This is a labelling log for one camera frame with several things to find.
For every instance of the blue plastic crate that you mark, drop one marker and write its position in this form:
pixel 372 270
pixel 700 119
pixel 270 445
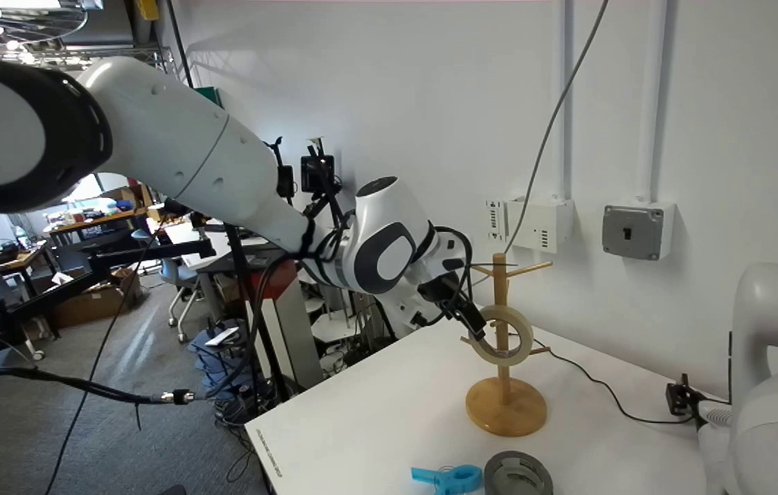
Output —
pixel 225 366

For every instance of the white curved cylindrical object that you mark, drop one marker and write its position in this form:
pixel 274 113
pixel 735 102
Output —
pixel 775 403

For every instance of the office swivel chair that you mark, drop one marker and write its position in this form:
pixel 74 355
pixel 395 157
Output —
pixel 188 293

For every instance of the grey vertical wall conduit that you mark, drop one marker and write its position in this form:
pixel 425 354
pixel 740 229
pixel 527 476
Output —
pixel 663 91
pixel 567 91

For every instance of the grey wall junction box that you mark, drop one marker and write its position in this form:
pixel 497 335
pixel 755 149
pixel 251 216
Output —
pixel 637 229

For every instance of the white wall box with arrows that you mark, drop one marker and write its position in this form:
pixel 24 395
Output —
pixel 498 220

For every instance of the plain white wall box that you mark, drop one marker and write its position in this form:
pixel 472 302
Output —
pixel 544 225

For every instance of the small black connector device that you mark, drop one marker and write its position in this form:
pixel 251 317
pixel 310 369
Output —
pixel 680 401

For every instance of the red white machine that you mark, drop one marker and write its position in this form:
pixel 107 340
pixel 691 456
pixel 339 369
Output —
pixel 278 317

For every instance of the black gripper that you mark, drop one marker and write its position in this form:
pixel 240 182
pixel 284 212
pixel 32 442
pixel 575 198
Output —
pixel 443 293

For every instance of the cream masking tape roll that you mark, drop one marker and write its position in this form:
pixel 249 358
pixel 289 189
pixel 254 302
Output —
pixel 520 344

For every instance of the black stand with white discs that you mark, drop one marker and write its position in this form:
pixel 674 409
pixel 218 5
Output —
pixel 343 325

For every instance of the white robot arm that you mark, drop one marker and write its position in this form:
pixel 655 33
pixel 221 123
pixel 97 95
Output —
pixel 186 156

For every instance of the wooden peg holder stand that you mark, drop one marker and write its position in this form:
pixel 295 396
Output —
pixel 504 409

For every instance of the blue plastic clip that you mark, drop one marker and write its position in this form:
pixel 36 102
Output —
pixel 446 479

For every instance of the brown cardboard box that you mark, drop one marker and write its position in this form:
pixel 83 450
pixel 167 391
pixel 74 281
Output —
pixel 86 303

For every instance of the black tripod pole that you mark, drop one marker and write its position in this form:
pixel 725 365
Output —
pixel 251 311

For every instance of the teal blue box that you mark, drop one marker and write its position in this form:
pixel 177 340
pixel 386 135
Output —
pixel 211 97

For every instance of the yellow hanging object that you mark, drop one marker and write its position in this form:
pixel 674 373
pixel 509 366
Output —
pixel 146 9

